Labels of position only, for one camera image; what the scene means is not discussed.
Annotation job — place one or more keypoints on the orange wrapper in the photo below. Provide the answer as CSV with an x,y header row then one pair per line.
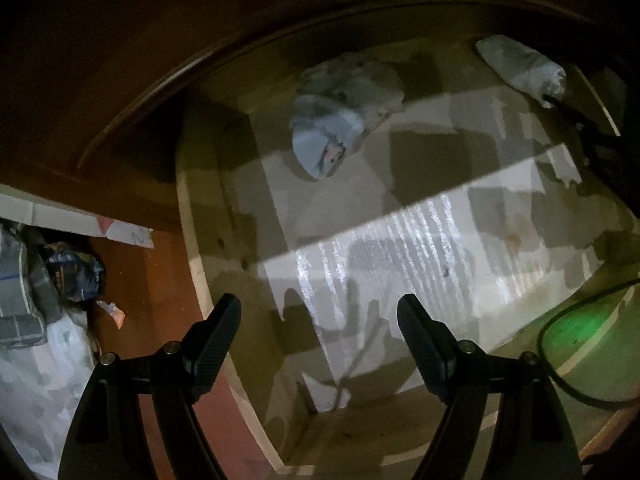
x,y
114,314

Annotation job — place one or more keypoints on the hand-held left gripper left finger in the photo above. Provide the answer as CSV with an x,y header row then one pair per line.
x,y
215,345

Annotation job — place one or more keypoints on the white lace cloth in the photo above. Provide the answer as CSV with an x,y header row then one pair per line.
x,y
35,395

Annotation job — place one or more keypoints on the grey blue underwear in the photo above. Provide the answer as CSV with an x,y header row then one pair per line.
x,y
330,125

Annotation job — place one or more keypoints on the white underwear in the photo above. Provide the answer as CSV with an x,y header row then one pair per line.
x,y
520,67

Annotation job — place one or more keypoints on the white cardboard sheet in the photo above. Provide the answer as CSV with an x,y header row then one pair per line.
x,y
60,220

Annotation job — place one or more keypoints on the grey plaid cloth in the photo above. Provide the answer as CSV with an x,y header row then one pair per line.
x,y
20,300

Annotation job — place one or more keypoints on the dark blue snack bag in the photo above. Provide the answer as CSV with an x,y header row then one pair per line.
x,y
75,272

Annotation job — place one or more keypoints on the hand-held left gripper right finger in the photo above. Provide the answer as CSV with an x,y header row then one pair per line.
x,y
425,347

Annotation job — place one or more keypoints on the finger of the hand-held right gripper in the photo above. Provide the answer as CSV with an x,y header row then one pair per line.
x,y
595,140

